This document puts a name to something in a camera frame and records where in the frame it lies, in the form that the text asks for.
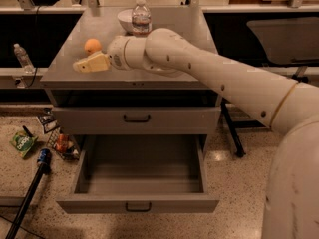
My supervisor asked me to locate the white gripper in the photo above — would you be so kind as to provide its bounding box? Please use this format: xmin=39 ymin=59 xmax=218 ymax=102
xmin=73 ymin=36 xmax=130 ymax=73

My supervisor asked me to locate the orange fruit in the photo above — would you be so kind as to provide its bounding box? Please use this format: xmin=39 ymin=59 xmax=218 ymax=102
xmin=84 ymin=39 xmax=102 ymax=55

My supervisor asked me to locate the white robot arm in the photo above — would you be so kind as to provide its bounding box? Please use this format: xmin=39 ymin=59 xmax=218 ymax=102
xmin=73 ymin=28 xmax=319 ymax=239

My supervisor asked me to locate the grey metal drawer cabinet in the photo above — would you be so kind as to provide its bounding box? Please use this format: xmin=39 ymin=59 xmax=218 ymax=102
xmin=40 ymin=5 xmax=229 ymax=157

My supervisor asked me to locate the closed upper grey drawer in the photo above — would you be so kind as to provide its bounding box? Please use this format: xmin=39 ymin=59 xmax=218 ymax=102
xmin=53 ymin=107 xmax=220 ymax=134

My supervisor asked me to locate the open lower grey drawer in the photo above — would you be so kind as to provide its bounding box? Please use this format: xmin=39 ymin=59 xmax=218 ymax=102
xmin=58 ymin=134 xmax=218 ymax=214

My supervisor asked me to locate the white bowl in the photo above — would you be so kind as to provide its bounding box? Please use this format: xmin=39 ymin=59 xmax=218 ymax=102
xmin=118 ymin=9 xmax=133 ymax=34

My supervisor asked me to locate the clear plastic water bottle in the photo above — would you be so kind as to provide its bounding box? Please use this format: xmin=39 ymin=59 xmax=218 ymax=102
xmin=132 ymin=0 xmax=152 ymax=36

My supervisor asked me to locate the dark snack packet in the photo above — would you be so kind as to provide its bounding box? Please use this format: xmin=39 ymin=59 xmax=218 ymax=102
xmin=37 ymin=115 xmax=59 ymax=134

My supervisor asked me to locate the small water bottle on ledge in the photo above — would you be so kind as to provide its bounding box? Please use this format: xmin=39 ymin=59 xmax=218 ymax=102
xmin=14 ymin=44 xmax=35 ymax=74

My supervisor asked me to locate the blue soda can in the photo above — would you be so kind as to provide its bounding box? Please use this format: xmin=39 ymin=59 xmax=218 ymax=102
xmin=37 ymin=148 xmax=52 ymax=167

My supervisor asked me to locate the green snack bag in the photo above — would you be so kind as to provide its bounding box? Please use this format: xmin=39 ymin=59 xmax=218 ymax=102
xmin=10 ymin=131 xmax=38 ymax=158

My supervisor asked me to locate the grey chair seat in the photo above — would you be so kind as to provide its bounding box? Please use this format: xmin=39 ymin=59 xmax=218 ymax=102
xmin=247 ymin=17 xmax=319 ymax=65

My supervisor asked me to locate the wire basket with items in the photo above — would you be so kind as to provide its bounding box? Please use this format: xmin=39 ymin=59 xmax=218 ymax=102
xmin=47 ymin=128 xmax=80 ymax=161

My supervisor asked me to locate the black stand frame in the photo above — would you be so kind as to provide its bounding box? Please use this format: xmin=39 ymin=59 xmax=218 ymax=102
xmin=221 ymin=66 xmax=309 ymax=157

